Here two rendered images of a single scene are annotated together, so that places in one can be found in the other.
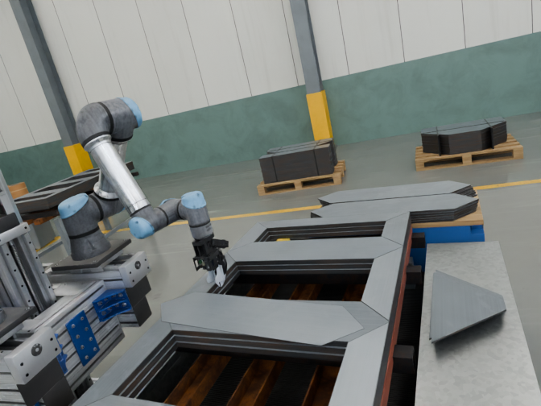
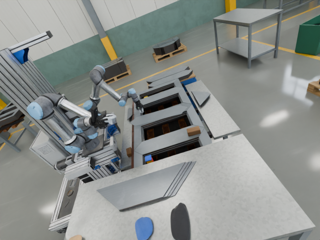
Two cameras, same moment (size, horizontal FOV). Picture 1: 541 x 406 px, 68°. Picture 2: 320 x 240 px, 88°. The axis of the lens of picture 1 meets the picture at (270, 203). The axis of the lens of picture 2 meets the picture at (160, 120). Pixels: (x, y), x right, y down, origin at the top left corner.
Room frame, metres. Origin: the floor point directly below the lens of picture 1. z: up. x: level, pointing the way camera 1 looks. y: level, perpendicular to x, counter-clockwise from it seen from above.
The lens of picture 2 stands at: (-0.45, 0.70, 2.01)
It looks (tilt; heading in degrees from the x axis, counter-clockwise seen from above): 37 degrees down; 340
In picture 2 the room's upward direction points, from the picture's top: 23 degrees counter-clockwise
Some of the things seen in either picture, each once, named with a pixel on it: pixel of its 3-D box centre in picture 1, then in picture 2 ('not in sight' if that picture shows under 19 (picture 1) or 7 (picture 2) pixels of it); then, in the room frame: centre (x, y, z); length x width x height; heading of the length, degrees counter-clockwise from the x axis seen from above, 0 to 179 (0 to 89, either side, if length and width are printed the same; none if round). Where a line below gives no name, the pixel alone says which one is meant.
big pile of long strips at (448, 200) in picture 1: (389, 204); (169, 77); (1.86, -0.58, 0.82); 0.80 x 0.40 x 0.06; 64
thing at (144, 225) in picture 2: not in sight; (144, 227); (0.04, 0.85, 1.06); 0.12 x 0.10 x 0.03; 168
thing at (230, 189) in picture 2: not in sight; (163, 201); (0.11, 0.68, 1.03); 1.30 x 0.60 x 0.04; 64
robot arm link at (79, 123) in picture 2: not in sight; (82, 122); (0.79, 0.84, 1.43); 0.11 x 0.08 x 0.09; 44
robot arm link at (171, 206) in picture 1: (172, 211); (125, 96); (1.36, 0.34, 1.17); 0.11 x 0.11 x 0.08; 52
